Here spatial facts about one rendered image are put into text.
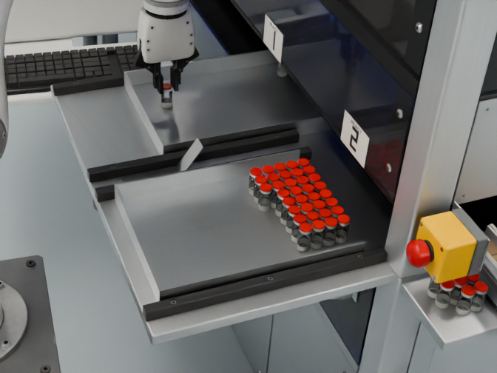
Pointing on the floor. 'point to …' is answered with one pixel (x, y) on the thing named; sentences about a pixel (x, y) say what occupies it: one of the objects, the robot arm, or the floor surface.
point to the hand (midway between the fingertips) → (166, 80)
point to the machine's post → (430, 165)
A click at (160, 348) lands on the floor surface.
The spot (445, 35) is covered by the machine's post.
